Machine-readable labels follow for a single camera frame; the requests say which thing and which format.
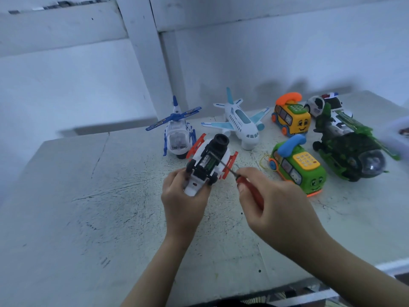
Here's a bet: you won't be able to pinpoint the dark green toy helicopter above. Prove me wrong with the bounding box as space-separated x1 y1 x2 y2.
312 102 402 183

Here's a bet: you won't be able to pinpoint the white blue toy vehicle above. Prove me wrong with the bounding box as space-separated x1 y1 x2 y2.
145 94 203 159

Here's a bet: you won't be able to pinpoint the person's right hand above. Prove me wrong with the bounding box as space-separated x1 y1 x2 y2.
236 166 328 256

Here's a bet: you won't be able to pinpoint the yellow orange toy car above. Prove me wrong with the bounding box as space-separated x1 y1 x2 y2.
271 92 312 138

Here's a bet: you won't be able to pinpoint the green orange toy car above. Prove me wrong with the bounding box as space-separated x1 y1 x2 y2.
267 133 328 197

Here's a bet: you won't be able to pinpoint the person's left forearm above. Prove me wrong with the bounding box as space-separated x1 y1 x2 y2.
120 235 191 307

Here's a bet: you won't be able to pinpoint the black white toy car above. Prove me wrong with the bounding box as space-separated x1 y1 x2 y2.
304 93 354 122

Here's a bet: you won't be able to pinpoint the person's dark trousers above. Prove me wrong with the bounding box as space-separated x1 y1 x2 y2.
192 297 301 307

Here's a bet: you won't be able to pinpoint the white toy airplane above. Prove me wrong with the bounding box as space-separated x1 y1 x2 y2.
201 87 272 151

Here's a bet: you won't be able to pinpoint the red white toy vehicle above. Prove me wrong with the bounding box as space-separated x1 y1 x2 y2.
183 132 239 197

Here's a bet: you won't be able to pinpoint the person's left hand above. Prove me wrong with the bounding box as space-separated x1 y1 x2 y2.
160 166 213 243

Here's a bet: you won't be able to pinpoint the red screwdriver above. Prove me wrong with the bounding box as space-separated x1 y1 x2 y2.
220 163 265 211

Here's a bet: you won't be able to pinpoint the clear plastic container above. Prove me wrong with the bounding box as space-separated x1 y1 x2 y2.
380 115 409 157

